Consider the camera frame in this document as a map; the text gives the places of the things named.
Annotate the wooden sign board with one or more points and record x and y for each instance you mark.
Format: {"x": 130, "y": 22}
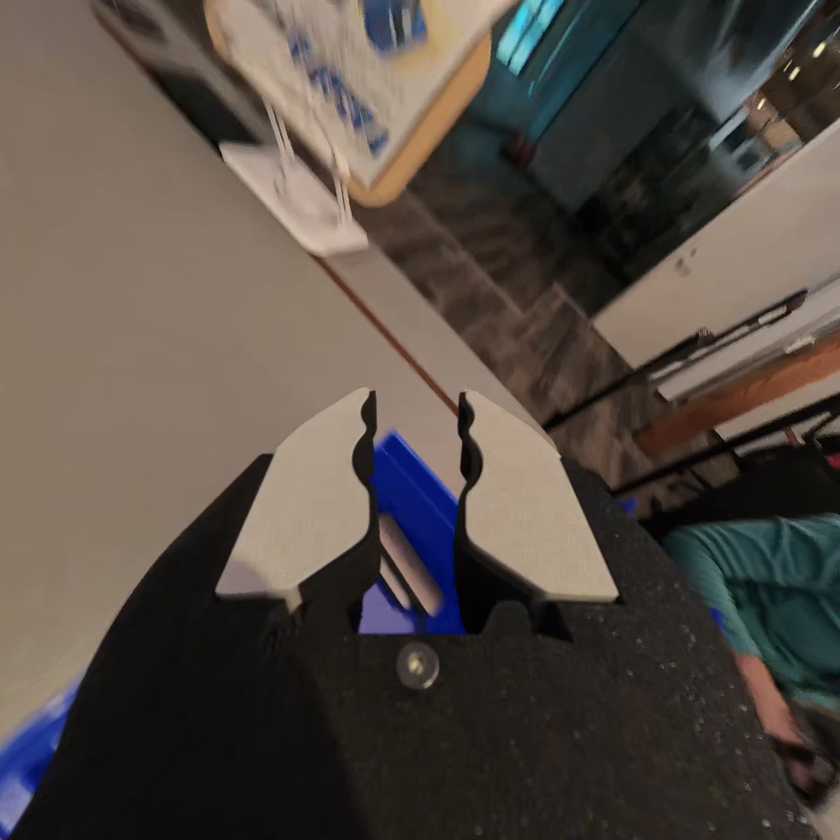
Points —
{"x": 433, "y": 131}

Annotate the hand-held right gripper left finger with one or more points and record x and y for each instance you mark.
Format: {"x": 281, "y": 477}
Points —
{"x": 308, "y": 512}

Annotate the wooden post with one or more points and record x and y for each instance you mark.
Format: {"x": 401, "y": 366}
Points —
{"x": 722, "y": 400}

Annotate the blue plastic bin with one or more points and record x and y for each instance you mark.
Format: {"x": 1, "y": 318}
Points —
{"x": 420, "y": 485}

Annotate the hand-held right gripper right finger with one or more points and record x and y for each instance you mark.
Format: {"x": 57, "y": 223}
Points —
{"x": 531, "y": 525}

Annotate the printed instruction sheet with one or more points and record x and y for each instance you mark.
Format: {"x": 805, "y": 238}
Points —
{"x": 341, "y": 85}

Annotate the white sign stand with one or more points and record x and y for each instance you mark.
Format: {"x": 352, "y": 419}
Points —
{"x": 308, "y": 210}

